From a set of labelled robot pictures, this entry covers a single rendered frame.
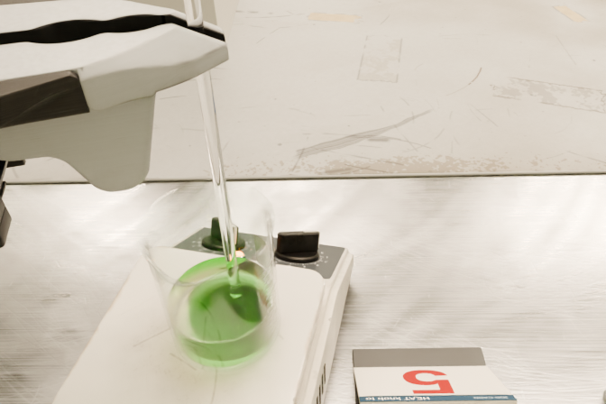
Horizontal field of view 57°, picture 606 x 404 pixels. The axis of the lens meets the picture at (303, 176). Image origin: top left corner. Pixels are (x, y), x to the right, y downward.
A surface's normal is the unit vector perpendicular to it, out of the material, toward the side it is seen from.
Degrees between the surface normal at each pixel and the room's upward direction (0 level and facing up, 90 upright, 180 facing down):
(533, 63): 0
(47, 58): 1
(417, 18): 0
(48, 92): 91
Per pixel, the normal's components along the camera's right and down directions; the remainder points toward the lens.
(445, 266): -0.04, -0.77
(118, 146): 0.25, 0.62
